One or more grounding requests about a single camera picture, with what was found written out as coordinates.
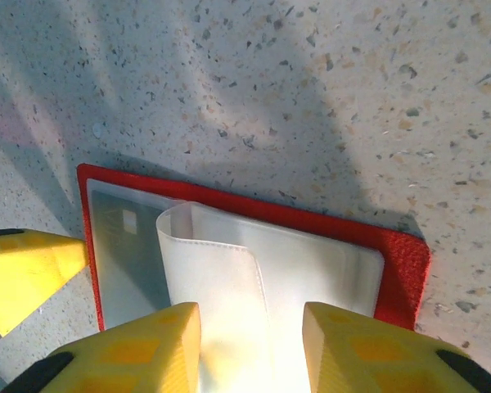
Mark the red card holder wallet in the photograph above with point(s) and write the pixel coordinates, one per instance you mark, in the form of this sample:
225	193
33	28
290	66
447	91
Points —
397	266

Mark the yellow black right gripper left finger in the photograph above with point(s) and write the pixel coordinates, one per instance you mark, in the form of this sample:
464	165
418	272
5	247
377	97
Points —
147	356

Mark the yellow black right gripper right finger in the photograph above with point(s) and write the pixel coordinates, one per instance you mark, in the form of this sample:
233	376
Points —
372	356

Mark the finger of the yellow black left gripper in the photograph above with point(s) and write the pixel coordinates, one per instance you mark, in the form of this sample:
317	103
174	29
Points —
28	274

